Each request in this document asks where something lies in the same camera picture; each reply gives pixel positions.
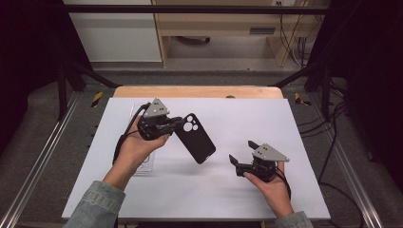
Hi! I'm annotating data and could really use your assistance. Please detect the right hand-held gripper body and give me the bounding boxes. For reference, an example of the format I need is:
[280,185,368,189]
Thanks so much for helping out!
[236,142,291,183]

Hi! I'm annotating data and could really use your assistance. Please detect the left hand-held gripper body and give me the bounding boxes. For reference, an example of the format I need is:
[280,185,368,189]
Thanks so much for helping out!
[137,97,175,142]

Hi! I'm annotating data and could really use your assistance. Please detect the black phone case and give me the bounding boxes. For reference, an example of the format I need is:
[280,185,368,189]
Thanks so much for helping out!
[173,112,218,165]

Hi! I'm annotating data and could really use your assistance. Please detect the clear plastic tray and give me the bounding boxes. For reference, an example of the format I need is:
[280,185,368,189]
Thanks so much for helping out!
[128,101,157,174]

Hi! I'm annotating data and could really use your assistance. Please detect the person's right hand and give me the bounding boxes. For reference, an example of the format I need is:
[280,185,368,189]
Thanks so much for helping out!
[242,161,295,219]

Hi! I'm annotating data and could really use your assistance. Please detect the person's left hand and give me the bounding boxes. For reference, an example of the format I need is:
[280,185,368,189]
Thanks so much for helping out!
[106,126,171,188]

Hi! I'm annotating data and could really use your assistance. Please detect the wooden table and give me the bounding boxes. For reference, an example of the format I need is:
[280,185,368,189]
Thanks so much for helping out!
[112,85,284,100]

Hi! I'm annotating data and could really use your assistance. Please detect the yellow black tape marker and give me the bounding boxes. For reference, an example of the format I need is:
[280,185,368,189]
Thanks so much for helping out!
[90,91,105,109]
[294,92,314,107]

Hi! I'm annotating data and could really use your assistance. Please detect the white cabinet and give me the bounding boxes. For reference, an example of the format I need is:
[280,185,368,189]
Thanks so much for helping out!
[62,0,163,64]

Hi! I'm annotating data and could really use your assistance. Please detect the light wooden desk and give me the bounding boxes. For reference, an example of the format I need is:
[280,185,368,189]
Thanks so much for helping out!
[151,0,331,68]

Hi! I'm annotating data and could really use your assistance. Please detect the grey desk label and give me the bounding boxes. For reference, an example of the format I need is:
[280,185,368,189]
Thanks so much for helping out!
[249,27,277,35]

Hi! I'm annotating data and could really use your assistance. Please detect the black curtain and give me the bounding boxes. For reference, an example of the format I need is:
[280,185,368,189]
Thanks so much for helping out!
[0,0,93,157]
[307,0,403,186]

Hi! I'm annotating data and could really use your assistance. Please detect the black floor cables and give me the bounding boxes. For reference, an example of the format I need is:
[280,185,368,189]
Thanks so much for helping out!
[297,100,350,176]

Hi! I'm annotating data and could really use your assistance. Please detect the aluminium rail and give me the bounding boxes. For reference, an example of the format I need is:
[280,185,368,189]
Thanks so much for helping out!
[0,90,81,228]
[307,93,385,228]

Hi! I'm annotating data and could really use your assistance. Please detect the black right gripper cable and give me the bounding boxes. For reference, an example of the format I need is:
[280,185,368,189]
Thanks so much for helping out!
[274,166,366,228]

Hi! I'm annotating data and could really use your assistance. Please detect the black frame stand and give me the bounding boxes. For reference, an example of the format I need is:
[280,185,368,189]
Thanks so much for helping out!
[56,59,122,122]
[268,60,335,122]

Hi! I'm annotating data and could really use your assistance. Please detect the hanging desk cables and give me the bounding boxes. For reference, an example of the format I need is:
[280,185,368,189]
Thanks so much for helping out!
[276,0,319,68]

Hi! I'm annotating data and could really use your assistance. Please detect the black horizontal frame bar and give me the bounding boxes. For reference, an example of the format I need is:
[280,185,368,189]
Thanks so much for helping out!
[62,4,332,15]

